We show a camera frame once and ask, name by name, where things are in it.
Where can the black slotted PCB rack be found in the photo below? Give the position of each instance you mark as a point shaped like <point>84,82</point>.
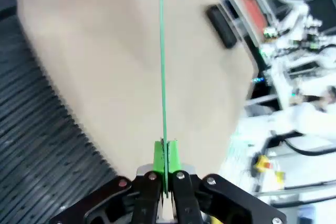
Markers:
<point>39,129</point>

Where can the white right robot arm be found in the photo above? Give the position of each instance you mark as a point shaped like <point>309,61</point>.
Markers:
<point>302,116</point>

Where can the table with red mat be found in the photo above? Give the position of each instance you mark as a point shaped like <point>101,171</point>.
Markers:
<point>250,11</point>

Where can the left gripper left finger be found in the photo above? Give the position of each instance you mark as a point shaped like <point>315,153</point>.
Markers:
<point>147,197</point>

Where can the yellow emergency stop box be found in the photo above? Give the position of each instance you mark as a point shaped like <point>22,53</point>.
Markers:
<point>262,163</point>

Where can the black plastic tray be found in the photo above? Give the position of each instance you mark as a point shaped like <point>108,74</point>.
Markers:
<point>221,26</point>

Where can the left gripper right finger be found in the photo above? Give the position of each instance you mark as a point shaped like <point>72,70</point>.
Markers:
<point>183,197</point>

